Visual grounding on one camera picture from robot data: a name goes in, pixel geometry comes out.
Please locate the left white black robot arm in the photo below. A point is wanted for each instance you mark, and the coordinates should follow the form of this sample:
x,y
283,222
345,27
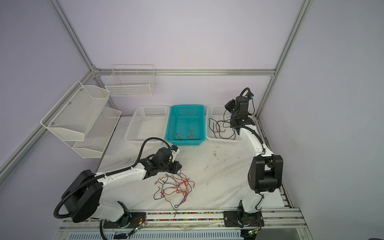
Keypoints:
x,y
84,200

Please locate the aluminium frame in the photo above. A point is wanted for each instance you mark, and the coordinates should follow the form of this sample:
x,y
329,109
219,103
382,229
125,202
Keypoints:
x,y
17,158

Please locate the white plastic basket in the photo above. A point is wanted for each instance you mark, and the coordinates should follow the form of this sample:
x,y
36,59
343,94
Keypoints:
x,y
147,121
218,129

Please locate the teal plastic basket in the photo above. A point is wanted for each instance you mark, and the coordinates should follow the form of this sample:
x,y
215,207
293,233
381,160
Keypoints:
x,y
186,125

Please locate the white wire wall basket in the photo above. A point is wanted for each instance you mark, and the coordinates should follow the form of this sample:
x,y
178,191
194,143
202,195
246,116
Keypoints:
x,y
132,81

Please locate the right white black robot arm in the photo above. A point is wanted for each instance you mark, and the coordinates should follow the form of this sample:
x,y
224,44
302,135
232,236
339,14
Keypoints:
x,y
266,169

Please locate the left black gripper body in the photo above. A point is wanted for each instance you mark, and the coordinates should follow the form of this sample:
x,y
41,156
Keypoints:
x,y
171,167

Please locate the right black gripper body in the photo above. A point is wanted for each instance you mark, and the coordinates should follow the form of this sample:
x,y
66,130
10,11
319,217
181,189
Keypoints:
x,y
234,115

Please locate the upper white mesh shelf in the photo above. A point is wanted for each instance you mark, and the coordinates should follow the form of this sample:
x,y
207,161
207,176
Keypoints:
x,y
72,118

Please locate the left white plastic basket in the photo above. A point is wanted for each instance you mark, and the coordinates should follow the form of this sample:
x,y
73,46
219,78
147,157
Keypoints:
x,y
147,121

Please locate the right white plastic basket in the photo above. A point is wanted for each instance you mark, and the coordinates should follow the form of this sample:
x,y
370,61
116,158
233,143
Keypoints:
x,y
218,129

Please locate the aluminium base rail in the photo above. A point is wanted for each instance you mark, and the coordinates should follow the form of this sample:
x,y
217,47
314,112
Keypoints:
x,y
280,224

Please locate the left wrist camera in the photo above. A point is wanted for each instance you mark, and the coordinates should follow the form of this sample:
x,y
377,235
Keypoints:
x,y
175,150

